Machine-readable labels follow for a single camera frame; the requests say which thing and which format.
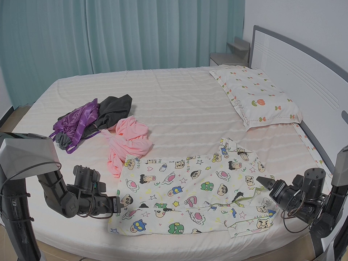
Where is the black garment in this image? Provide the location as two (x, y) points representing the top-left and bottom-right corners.
(54, 94), (133, 151)

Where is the purple garment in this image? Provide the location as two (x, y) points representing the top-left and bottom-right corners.
(50, 98), (100, 154)

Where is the white printed pyjama top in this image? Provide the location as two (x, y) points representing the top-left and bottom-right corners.
(108, 138), (280, 239)

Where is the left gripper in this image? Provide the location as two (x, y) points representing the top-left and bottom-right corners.
(94, 194), (128, 215)

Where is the white printed pillow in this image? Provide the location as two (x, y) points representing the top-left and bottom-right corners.
(209, 65), (303, 132)

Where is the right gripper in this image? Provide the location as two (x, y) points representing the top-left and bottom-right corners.
(256, 174), (297, 210)

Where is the grey bedside table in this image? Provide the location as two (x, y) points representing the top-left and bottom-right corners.
(209, 36), (250, 67)

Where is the bed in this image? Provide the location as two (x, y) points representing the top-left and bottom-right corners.
(0, 25), (348, 251)

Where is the pink garment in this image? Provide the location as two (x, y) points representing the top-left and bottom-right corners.
(100, 115), (154, 179)

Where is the blue-green curtain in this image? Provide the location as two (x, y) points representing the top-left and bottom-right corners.
(0, 0), (246, 108)

